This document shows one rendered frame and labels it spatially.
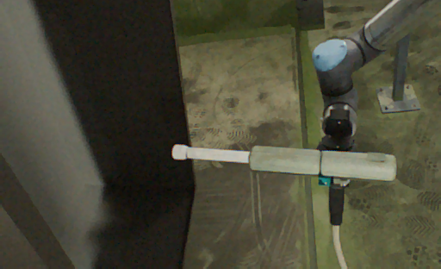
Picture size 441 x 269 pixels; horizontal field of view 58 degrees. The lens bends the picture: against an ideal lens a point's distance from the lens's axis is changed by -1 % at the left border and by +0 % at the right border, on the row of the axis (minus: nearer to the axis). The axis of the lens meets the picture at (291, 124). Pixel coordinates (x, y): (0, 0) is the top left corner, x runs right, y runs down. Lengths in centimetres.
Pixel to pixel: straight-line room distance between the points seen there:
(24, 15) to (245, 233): 109
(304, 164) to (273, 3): 194
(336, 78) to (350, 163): 28
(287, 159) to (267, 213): 88
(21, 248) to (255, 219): 133
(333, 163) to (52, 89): 71
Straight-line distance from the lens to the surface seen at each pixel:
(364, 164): 80
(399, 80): 206
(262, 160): 82
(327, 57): 98
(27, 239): 39
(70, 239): 129
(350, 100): 105
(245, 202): 173
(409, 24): 95
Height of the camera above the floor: 144
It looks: 44 degrees down
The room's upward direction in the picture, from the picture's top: 9 degrees counter-clockwise
